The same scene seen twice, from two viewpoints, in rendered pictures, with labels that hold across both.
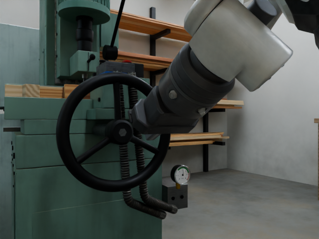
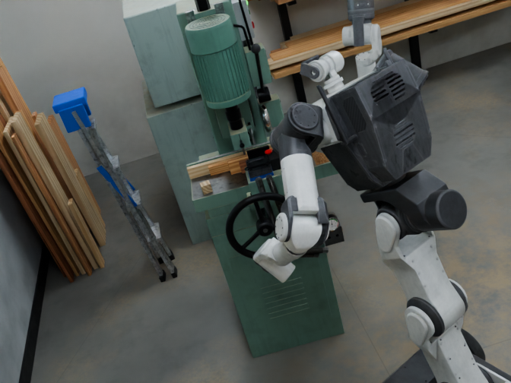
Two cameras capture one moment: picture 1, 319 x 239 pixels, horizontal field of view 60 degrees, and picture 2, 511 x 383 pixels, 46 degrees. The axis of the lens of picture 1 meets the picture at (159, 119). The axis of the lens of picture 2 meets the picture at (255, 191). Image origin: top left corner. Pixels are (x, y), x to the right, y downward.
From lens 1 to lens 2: 175 cm
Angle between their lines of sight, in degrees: 41
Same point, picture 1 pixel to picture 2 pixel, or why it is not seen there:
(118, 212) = not seen: hidden behind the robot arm
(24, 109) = (205, 204)
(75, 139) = (243, 213)
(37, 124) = (216, 210)
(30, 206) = (226, 254)
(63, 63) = (223, 128)
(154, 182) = not seen: hidden behind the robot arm
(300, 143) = not seen: outside the picture
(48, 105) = (220, 197)
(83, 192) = (258, 242)
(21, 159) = (213, 231)
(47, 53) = (208, 111)
